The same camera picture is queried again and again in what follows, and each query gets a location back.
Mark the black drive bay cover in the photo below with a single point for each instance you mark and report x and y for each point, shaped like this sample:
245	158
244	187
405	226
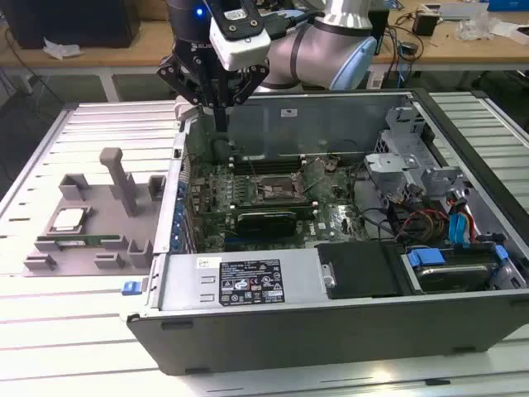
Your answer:
359	269

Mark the grey parts rack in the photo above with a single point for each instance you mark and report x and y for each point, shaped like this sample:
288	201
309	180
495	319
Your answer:
103	207

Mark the black graphics card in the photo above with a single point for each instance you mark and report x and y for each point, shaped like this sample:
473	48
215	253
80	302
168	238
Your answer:
266	223

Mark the small blue clip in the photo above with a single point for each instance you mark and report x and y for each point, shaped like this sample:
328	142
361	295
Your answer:
132	288

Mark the hard disk in blue carrier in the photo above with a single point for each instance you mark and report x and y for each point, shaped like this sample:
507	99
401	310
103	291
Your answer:
450	277

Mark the open black PC case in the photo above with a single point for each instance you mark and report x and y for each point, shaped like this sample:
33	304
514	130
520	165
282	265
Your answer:
330	343

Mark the round coin battery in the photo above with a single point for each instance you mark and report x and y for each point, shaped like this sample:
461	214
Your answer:
330	166

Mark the wooden desk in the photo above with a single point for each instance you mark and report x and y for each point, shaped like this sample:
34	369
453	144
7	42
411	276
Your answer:
165	49

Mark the green motherboard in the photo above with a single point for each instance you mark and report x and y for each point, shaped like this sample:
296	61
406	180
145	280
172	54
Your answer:
330	194

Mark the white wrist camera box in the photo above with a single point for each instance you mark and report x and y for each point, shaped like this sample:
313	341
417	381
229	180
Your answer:
248	49

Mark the silver CPU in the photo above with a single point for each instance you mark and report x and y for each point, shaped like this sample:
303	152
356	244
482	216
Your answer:
70	218

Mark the clear plastic bag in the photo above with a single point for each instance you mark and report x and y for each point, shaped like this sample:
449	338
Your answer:
475	27

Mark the grey case latch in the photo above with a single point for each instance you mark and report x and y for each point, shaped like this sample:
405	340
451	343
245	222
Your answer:
184	111

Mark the black desktop box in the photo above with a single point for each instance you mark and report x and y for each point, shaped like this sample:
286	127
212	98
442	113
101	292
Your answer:
382	29

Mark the small black cylinder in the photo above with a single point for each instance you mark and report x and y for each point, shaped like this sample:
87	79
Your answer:
220	151

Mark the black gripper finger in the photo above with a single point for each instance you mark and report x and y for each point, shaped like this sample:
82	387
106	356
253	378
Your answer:
252	82
177	76

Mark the white flat box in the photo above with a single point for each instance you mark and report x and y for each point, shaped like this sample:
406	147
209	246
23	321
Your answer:
463	12

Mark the CPU socket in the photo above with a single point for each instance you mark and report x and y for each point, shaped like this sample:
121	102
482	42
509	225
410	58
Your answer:
274	188

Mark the black computer tower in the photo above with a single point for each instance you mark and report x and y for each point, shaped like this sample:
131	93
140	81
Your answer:
74	20

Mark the silver metal drive cage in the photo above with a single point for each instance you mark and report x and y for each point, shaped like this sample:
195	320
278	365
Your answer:
396	163

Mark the black office chair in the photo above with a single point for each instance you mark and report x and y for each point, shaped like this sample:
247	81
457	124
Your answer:
504	95

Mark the blue boxes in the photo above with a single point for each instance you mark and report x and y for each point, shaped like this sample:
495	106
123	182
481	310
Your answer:
508	5

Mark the small black device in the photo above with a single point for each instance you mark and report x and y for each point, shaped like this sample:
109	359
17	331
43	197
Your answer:
410	49

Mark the green RAM stick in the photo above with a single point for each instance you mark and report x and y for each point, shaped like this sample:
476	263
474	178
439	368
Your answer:
95	238

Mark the black RAM slot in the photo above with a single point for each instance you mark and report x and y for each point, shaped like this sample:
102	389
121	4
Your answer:
248	203

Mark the silver power supply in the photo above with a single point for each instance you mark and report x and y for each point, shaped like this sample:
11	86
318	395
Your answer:
186	281

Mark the white paper box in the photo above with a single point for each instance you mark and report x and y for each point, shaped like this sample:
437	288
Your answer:
512	32

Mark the metal locking lever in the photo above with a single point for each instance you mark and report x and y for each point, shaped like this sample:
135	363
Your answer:
253	168

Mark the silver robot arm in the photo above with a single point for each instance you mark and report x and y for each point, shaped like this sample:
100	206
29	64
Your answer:
318	49

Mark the white crumpled plastic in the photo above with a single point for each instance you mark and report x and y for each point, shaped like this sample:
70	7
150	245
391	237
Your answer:
62	49

